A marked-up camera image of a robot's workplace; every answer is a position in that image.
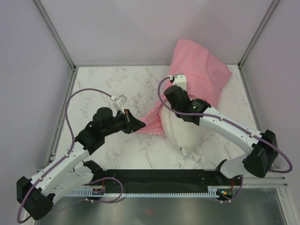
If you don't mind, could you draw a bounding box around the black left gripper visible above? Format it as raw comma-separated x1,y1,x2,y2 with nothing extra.
102,109,146,136

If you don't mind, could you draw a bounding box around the white pillow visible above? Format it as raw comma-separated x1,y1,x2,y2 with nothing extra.
159,106,208,157

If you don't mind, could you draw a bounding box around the pink satin pillowcase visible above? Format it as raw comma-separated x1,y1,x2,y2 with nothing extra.
137,39,232,136

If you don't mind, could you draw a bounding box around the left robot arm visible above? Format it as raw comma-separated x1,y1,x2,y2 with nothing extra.
16,107,146,220

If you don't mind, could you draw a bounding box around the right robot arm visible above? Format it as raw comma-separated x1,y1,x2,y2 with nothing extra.
164,85,278,185

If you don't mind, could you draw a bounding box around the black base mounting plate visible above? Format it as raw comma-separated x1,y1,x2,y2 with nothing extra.
83,160,241,194

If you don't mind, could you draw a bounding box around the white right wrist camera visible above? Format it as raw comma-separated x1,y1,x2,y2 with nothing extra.
169,74,187,91

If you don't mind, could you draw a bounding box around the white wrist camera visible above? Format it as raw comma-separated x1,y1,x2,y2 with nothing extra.
169,74,187,91
111,95,127,114

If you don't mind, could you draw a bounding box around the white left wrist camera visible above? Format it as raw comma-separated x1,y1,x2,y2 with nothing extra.
111,95,127,114

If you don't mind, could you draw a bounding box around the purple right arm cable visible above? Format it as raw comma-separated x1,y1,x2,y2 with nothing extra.
157,76,293,204

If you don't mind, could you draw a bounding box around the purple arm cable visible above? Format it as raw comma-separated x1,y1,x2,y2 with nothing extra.
17,88,124,223
157,76,293,204

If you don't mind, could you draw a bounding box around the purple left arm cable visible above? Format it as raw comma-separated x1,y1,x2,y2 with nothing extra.
17,88,124,223

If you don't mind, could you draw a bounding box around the white slotted cable duct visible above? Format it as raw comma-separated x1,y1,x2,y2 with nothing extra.
67,186,232,197

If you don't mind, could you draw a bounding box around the aluminium front rail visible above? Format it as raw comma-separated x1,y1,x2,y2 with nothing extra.
243,173,287,188

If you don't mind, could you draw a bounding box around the left aluminium frame post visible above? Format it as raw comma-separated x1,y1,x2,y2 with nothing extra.
32,0,76,71

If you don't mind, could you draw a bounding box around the aluminium frame post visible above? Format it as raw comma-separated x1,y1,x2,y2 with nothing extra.
32,0,76,71
237,0,281,69

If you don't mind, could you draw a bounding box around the right aluminium frame post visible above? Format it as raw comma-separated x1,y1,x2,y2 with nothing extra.
237,0,281,69

